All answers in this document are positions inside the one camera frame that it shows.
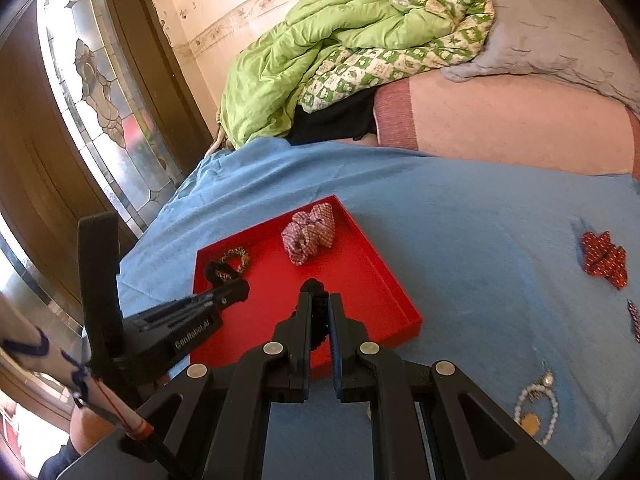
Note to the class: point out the wooden door stained glass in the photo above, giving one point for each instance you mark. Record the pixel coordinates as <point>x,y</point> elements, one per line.
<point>30,135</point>

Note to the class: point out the pink checked scrunchie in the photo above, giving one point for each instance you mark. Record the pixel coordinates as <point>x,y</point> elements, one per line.
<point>307,235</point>

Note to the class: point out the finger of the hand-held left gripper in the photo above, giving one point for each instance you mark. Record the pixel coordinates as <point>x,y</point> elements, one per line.
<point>227,294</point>

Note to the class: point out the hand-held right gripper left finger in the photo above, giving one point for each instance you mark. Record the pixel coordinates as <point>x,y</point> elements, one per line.
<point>300,332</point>

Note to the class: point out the blue blanket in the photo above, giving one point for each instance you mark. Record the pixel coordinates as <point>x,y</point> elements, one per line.
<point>475,220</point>

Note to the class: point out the black cloth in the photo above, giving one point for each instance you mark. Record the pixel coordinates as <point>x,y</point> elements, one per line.
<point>335,117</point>

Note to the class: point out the red dotted hair bow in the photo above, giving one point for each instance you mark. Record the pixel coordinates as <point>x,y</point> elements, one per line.
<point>605,260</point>

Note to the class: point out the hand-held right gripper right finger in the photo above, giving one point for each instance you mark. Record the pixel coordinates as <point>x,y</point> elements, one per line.
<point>334,350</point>

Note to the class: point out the white blue patterned stick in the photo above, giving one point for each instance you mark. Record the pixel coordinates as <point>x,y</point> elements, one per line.
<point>50,355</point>

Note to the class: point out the green quilt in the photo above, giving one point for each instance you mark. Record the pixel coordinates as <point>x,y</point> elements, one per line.
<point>300,50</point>

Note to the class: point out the red tray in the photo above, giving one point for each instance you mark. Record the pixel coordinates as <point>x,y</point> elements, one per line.
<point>360,280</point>

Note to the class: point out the grey pillow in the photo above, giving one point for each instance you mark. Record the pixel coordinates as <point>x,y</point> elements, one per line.
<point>550,30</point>

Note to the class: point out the pink mattress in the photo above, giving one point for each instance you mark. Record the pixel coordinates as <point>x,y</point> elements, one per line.
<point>500,120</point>

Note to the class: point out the small dark hair clip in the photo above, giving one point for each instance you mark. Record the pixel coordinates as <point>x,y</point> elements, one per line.
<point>634,320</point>

